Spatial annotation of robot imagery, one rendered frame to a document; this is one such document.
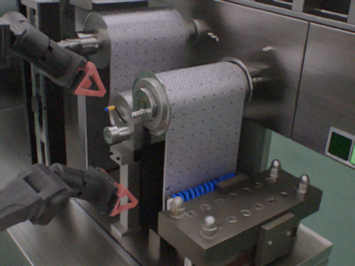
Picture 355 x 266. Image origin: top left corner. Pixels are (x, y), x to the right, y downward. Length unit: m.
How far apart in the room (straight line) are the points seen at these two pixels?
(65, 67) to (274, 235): 0.59
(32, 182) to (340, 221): 2.44
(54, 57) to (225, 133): 0.48
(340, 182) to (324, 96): 2.42
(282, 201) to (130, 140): 0.39
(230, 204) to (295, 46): 0.41
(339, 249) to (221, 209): 1.79
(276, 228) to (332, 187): 2.35
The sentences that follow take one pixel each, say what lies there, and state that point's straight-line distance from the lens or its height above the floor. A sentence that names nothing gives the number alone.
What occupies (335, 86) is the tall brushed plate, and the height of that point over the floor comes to 1.31.
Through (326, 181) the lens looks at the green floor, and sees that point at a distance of 3.47.
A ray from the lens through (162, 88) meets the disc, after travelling 1.00.
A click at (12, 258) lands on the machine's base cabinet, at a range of 1.43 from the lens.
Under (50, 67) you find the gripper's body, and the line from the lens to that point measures 0.88.
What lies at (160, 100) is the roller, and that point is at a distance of 1.00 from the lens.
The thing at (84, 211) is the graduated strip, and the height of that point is 0.90.
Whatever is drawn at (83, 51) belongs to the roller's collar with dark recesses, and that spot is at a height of 1.32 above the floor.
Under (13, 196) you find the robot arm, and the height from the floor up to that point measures 1.20.
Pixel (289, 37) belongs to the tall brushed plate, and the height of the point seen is 1.39.
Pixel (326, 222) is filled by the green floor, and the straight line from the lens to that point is 3.02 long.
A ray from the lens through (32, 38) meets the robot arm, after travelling 0.85.
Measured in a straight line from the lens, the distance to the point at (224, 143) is 1.16.
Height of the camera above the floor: 1.63
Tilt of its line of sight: 25 degrees down
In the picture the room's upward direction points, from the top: 4 degrees clockwise
